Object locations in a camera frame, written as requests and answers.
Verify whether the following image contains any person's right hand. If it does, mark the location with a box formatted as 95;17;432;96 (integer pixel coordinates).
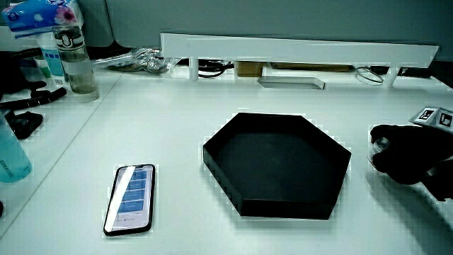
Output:
369;106;453;186

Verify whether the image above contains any person's right forearm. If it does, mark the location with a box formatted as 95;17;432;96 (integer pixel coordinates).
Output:
422;161;453;203

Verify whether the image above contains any white desk shelf riser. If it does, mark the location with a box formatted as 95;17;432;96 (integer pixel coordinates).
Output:
159;33;440;89

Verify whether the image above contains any white desk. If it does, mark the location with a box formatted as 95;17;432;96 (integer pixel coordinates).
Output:
0;63;453;255

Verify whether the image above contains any flat brown box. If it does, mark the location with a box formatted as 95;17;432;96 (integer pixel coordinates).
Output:
270;62;352;73

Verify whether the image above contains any black hexagonal tray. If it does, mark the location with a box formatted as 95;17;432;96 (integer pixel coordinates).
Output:
202;112;352;221

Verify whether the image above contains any flat white slab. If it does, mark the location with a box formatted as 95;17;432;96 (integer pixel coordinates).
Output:
257;75;326;91

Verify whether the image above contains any small cardboard box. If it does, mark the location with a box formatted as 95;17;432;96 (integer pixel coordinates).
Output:
234;61;265;78

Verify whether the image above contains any black smartphone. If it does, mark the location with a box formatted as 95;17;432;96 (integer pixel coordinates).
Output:
103;163;156;237

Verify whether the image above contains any clear plastic wrap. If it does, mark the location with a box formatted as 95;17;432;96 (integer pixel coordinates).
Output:
94;47;175;76

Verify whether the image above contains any clear water bottle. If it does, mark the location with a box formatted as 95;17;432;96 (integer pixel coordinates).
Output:
52;25;101;103

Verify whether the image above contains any white bottle blue label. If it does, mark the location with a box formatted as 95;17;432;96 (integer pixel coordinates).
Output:
37;32;68;86

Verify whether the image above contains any green white tube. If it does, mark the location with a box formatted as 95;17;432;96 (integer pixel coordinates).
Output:
33;55;52;79

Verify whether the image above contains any black cloth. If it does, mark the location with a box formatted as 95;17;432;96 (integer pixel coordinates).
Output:
6;110;45;140

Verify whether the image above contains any blue floral tissue pack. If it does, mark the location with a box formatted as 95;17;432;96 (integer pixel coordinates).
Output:
1;0;84;39

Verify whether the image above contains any teal translucent bottle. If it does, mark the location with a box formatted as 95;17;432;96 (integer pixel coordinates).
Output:
0;112;33;183

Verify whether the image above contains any black bag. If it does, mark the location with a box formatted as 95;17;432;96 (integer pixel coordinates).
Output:
0;48;48;96

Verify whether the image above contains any coiled thin cable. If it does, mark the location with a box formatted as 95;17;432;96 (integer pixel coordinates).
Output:
355;66;384;86

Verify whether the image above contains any black cable bundle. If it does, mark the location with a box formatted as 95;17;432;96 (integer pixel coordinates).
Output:
197;59;235;79

